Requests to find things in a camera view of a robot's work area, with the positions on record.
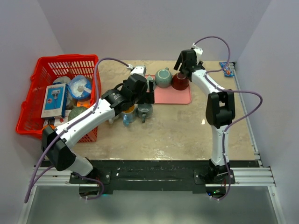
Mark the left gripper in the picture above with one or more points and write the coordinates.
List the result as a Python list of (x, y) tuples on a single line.
[(143, 100)]

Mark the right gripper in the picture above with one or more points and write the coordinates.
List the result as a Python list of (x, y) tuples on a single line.
[(178, 64)]

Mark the dark red mug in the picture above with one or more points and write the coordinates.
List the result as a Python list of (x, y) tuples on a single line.
[(179, 82)]

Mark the grey-blue mug front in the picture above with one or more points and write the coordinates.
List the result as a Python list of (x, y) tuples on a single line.
[(144, 111)]

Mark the blue butterfly mug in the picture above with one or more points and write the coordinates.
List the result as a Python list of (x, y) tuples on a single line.
[(128, 116)]

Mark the white speckled mug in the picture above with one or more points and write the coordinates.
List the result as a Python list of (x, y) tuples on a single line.
[(111, 121)]

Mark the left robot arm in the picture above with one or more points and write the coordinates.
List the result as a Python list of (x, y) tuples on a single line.
[(57, 143)]

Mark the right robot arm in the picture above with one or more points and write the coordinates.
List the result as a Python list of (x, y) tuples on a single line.
[(220, 112)]

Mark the teal mug back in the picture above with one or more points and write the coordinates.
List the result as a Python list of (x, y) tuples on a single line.
[(163, 78)]

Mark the pink tray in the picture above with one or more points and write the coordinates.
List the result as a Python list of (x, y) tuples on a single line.
[(171, 95)]

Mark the blue snack packet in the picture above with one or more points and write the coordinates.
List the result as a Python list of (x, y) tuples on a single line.
[(226, 69)]

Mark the blue white plastic bag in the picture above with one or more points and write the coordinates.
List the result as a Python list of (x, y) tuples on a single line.
[(80, 87)]

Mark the green melon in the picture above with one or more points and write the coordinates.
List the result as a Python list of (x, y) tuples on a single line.
[(75, 112)]

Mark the round tin can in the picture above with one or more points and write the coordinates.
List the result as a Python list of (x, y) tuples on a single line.
[(61, 80)]

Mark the blue product box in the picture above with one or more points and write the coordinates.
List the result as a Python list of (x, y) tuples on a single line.
[(55, 100)]

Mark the red plastic basket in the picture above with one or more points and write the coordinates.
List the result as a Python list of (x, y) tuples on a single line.
[(47, 69)]

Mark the orange fruit in basket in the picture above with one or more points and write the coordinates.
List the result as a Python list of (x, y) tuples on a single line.
[(52, 126)]

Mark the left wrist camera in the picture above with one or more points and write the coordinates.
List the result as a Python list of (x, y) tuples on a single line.
[(139, 70)]

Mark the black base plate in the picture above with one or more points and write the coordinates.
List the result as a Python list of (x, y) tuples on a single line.
[(124, 175)]

